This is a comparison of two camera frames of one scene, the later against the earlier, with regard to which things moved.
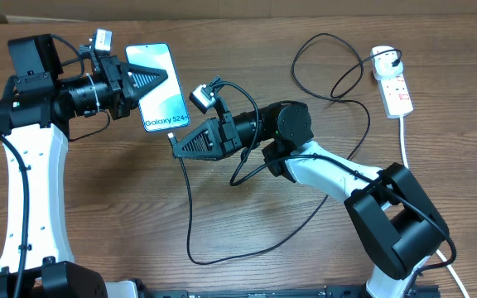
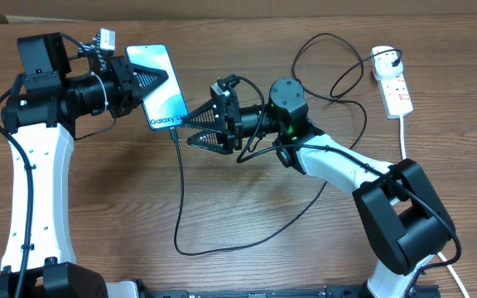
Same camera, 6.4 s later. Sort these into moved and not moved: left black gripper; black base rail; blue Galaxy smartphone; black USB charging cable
Moved: black USB charging cable
Not moved: black base rail; blue Galaxy smartphone; left black gripper
